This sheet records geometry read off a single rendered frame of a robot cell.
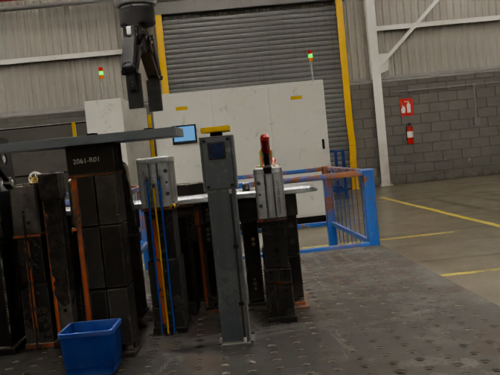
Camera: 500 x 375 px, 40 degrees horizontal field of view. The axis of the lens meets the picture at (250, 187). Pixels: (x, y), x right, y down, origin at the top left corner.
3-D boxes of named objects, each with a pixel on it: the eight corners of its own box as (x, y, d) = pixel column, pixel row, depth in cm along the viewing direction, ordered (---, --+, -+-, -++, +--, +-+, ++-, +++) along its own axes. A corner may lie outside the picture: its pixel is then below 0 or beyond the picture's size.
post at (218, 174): (255, 335, 151) (235, 135, 148) (254, 346, 143) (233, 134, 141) (220, 339, 151) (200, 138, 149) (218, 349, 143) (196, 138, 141)
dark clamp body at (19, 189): (76, 335, 169) (58, 179, 167) (59, 351, 155) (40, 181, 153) (33, 339, 169) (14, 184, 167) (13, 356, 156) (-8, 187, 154)
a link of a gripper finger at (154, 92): (146, 80, 153) (146, 80, 153) (149, 111, 153) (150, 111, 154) (158, 78, 152) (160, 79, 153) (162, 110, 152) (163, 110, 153)
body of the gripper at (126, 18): (146, 1, 140) (152, 47, 141) (158, 9, 149) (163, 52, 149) (111, 6, 142) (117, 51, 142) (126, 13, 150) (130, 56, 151)
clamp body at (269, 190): (300, 311, 169) (286, 164, 167) (303, 323, 158) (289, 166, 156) (262, 315, 169) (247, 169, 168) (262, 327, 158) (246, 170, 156)
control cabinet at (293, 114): (166, 239, 958) (147, 62, 946) (167, 234, 1012) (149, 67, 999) (336, 221, 975) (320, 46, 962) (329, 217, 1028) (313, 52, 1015)
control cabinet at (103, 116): (127, 227, 1195) (111, 85, 1182) (158, 224, 1195) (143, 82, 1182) (97, 246, 955) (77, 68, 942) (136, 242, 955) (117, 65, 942)
